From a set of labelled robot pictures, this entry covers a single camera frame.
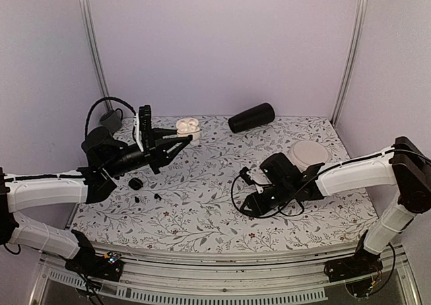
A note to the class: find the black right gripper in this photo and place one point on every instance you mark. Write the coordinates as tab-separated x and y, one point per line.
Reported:
252	202

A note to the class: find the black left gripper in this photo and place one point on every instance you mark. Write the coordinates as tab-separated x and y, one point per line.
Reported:
163	145

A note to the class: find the white earbud charging case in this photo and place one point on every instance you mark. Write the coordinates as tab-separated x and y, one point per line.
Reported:
189	126

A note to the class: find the black round earbud case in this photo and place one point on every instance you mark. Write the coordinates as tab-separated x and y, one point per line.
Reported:
135	184

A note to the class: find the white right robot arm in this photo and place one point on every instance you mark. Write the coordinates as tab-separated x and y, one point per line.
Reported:
402	165

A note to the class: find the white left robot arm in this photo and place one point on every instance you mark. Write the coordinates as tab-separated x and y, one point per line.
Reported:
22	192

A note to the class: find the floral patterned table mat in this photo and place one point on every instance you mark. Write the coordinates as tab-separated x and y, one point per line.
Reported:
200	192

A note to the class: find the grey mug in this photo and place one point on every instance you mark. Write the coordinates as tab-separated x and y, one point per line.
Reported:
112	120

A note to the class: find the beige round plate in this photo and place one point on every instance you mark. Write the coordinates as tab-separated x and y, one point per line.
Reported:
306	153

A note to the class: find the black cylindrical speaker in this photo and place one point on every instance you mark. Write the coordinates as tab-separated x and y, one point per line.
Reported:
254	117

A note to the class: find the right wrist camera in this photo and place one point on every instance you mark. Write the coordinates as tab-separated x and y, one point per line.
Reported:
255	177

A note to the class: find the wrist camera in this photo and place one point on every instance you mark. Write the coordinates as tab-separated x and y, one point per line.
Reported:
143	127
255	177

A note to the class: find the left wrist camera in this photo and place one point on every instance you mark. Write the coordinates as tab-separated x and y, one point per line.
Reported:
143	127

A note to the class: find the aluminium front rail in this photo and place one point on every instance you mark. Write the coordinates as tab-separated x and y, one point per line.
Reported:
277	277

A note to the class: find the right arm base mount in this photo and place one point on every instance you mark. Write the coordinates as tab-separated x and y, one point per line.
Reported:
359	264

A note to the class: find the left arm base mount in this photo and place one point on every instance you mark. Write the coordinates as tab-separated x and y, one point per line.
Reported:
87	263

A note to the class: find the left aluminium frame post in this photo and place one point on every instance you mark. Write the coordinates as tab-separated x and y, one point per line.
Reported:
90	32

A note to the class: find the aluminium frame post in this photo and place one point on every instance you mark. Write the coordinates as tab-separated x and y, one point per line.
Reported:
359	19
90	32

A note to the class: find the right aluminium frame post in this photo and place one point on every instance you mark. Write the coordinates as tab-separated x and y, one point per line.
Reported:
359	19

